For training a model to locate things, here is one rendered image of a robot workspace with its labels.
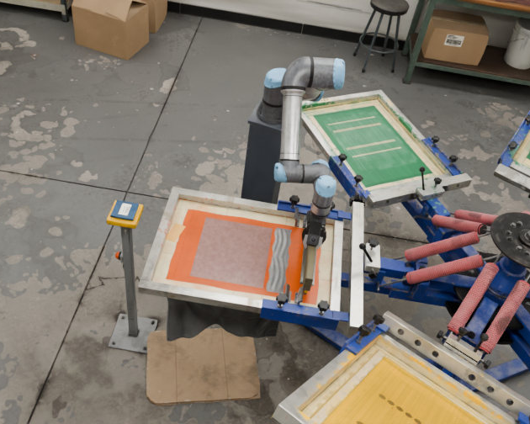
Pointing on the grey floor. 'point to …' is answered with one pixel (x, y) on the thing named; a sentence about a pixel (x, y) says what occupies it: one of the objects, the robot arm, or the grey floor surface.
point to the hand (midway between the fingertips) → (310, 248)
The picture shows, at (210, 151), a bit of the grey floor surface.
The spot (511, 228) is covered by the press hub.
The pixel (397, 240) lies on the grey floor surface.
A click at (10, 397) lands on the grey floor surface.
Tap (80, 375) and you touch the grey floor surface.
